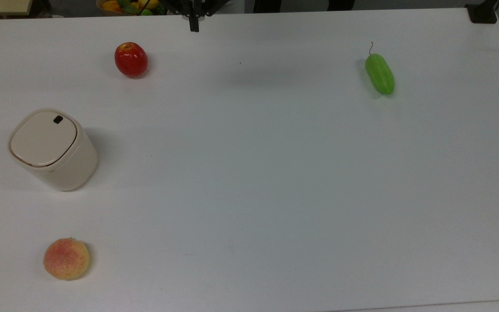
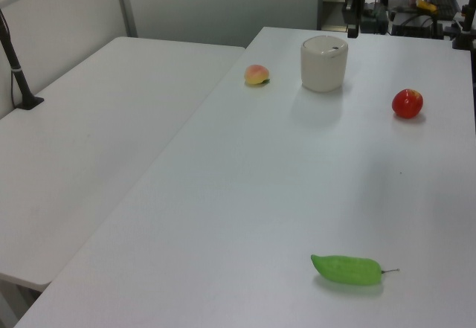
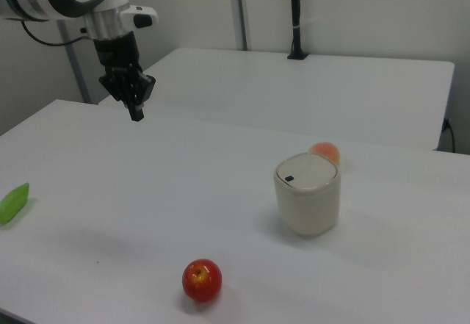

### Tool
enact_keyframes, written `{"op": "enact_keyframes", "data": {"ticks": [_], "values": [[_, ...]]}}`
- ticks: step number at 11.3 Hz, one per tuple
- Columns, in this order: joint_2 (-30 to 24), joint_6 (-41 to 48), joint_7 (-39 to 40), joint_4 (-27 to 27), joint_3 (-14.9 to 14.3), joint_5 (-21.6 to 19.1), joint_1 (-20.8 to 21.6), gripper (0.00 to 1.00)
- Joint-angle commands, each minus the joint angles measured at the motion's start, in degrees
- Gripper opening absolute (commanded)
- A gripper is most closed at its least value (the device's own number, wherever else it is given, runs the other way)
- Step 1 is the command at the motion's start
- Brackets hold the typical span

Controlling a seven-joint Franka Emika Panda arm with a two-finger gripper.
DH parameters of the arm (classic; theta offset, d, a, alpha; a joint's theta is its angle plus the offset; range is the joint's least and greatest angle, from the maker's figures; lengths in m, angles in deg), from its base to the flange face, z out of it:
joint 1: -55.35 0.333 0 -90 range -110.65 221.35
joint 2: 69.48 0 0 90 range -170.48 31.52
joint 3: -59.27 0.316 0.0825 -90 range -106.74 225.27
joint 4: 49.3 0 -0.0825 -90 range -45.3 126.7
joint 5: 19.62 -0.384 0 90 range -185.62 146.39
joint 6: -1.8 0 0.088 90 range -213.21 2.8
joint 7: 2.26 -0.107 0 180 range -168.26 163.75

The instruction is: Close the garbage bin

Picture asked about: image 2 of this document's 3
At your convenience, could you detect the beige round bin lid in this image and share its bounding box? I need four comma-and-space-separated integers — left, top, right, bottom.
301, 34, 350, 60

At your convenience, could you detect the black electronics box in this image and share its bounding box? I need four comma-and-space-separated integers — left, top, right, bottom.
361, 1, 388, 34

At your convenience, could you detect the white ceramic lidded jar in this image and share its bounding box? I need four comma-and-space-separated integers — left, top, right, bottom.
300, 43, 350, 94

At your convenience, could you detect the black computer keyboard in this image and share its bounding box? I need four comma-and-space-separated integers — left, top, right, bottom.
428, 0, 461, 19

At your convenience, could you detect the red toy apple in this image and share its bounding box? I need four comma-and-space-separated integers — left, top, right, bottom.
391, 88, 425, 120

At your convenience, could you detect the pink yellow toy peach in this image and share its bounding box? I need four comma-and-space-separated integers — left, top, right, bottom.
243, 63, 271, 87

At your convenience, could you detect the green toy pepper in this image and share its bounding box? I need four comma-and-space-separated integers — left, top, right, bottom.
310, 254, 401, 287

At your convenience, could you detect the black pole with base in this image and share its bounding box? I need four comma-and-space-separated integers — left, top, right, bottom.
0, 7, 45, 111

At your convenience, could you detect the black camera stand clamp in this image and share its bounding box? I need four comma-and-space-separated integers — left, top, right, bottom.
451, 0, 476, 51

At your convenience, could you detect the grey aluminium partition post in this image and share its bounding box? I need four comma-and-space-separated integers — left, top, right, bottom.
112, 0, 138, 39

